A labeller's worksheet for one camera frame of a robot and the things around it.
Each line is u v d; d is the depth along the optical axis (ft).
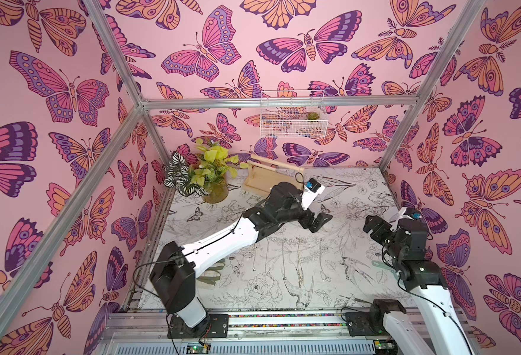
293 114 3.12
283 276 2.79
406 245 1.79
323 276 2.79
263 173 3.87
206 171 2.94
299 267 2.86
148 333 2.41
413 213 2.09
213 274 2.77
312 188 2.04
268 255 2.96
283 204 1.90
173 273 1.39
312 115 3.04
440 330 1.42
